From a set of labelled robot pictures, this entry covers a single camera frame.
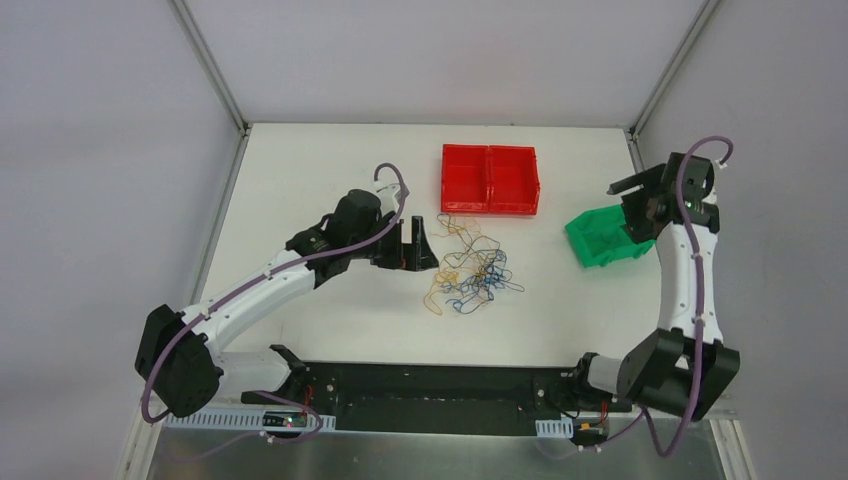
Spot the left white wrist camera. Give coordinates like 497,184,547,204
373,181,408,216

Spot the right red bin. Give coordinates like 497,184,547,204
489,145,540,216

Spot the red bin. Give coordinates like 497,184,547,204
440,144,489,213
489,145,540,216

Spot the left red bin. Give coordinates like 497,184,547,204
440,144,489,213

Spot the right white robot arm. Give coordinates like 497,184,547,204
567,152,741,421

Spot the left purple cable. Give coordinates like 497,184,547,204
140,162,411,445

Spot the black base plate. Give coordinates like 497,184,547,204
276,362,632,436

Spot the green plastic bin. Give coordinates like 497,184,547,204
564,205,655,268

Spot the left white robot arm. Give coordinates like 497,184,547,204
134,183,437,423

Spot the wire bundle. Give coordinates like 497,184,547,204
421,211,526,318

